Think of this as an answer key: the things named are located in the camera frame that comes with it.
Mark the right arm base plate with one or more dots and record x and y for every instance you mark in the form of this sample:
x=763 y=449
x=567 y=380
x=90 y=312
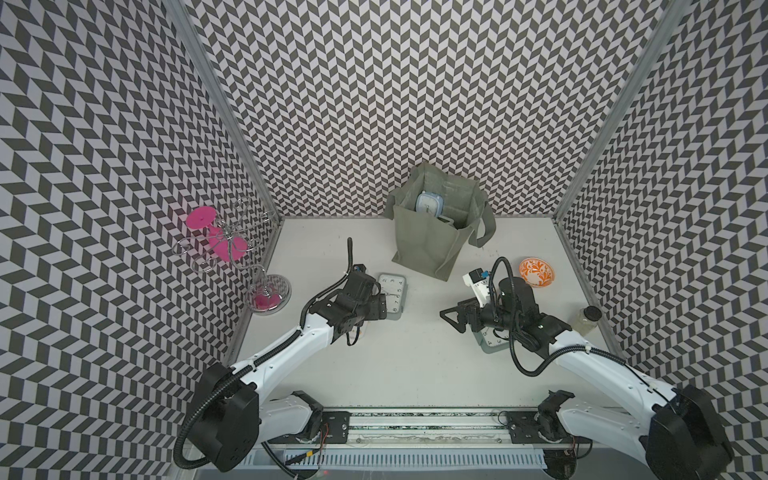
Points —
x=530 y=426

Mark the blue square alarm clock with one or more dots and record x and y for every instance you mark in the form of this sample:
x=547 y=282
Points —
x=429 y=203

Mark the large green analog clock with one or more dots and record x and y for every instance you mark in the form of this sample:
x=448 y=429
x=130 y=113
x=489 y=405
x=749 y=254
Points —
x=490 y=341

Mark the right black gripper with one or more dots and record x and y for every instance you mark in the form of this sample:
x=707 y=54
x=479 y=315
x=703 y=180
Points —
x=473 y=308

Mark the green canvas bag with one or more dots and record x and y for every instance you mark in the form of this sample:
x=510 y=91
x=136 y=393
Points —
x=430 y=244

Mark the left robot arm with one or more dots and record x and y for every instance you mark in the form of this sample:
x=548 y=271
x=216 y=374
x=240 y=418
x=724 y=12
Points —
x=250 y=382

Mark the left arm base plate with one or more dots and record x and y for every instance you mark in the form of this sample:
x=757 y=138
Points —
x=330 y=427

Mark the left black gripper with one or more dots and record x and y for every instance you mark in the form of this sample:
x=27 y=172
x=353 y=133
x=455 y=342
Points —
x=377 y=304

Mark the jar with black lid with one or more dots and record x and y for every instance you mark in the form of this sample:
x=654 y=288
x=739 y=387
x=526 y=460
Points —
x=586 y=320

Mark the aluminium front rail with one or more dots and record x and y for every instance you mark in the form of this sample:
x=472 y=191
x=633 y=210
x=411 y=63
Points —
x=432 y=429

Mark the orange patterned bowl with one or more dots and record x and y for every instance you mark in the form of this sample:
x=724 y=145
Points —
x=536 y=272

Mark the green rectangular analog clock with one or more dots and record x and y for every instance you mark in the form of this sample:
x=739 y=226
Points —
x=394 y=287

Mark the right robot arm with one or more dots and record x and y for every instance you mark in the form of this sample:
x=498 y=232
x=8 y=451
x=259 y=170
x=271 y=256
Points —
x=675 y=432

